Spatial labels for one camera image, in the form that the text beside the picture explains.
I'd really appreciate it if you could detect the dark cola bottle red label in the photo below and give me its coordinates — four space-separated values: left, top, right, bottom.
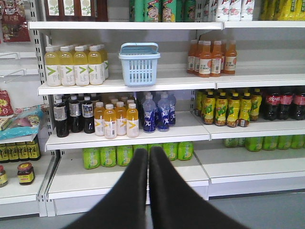
278 86 294 120
264 87 281 121
292 86 305 120

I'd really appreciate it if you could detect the red snack bag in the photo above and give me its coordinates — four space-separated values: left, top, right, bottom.
0 0 31 42

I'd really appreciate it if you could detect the teal snack bag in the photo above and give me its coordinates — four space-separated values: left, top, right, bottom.
0 105 44 140

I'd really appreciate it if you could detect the yellow lemon tea bottle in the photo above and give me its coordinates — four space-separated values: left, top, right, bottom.
203 91 215 125
215 92 228 126
226 93 240 128
238 92 251 127

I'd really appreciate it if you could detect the orange juice bottle white label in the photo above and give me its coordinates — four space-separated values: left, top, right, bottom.
94 102 105 136
104 104 117 139
115 102 127 135
126 103 139 138

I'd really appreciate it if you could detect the blue sports drink bottle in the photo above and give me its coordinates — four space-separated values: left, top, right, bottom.
143 94 156 133
157 93 170 132

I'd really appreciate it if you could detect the green cartoon drink can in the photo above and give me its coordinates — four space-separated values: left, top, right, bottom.
144 0 160 22
162 0 183 22

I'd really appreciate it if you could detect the green tea bottle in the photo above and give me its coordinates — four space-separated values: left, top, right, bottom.
163 142 178 161
178 141 193 161
117 145 133 166
100 146 116 167
83 147 100 169

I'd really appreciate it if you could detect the white peach drink bottle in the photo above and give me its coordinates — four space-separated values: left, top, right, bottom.
240 0 255 21
228 0 242 21
215 0 230 22

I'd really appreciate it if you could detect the light blue plastic basket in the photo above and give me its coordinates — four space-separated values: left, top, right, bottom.
119 42 161 87

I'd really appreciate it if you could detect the white metal shelving unit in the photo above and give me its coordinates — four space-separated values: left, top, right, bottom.
0 0 305 218

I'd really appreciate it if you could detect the dark tea bottle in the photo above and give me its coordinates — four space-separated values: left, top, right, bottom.
82 96 95 134
69 95 82 133
53 99 69 137

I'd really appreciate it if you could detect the orange C100 drink bottle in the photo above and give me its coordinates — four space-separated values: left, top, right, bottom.
199 41 212 77
211 41 222 77
224 40 237 74

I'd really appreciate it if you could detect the red lid sauce jar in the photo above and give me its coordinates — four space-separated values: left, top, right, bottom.
17 162 35 185

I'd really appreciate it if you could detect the pale yellow drink bottle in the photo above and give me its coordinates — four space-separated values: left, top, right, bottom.
44 47 61 86
88 46 103 85
73 46 89 86
60 46 76 86

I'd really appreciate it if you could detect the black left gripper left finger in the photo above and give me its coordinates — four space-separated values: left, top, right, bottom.
65 148 148 229

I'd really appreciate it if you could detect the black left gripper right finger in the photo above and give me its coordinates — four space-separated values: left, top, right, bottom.
149 146 246 229

